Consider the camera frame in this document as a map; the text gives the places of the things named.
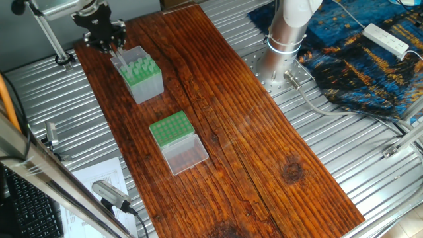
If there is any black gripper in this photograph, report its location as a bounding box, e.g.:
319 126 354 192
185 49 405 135
71 8 127 54

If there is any tall green pipette tip holder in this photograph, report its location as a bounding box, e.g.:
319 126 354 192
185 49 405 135
111 45 164 104

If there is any silver pole with clamp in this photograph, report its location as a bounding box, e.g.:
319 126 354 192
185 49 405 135
25 0 77 67

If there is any yellow pole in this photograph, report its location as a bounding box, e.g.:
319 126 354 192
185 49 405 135
0 71 22 133

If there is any printed white paper sheet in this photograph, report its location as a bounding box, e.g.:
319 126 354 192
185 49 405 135
63 155 143 238

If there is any brown wooden board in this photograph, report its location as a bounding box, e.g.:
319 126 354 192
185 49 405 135
73 5 366 238

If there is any black keyboard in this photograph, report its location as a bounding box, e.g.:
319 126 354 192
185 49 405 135
0 162 63 238

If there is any blue patterned cloth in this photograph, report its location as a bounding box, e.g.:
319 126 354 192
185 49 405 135
248 0 423 123

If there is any white power strip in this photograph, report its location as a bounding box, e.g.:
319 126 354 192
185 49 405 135
362 23 410 57

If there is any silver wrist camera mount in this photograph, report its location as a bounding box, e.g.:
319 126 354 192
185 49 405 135
26 0 87 17

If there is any small metal corner bracket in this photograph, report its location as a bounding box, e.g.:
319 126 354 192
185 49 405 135
43 121 63 156

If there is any diagonal aluminium frame beam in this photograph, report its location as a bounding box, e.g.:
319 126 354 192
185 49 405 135
0 119 133 238

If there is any silver cylindrical camera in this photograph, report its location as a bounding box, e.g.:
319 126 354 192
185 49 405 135
91 180 138 216

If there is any black camera cable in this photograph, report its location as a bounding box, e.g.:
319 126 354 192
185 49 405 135
122 198 154 238

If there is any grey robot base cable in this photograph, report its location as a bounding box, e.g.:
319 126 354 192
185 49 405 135
284 69 423 123

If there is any white power strip cable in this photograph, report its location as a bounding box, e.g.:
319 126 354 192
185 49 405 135
328 0 367 30

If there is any silver frame bracket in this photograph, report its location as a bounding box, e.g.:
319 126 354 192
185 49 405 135
382 119 423 159

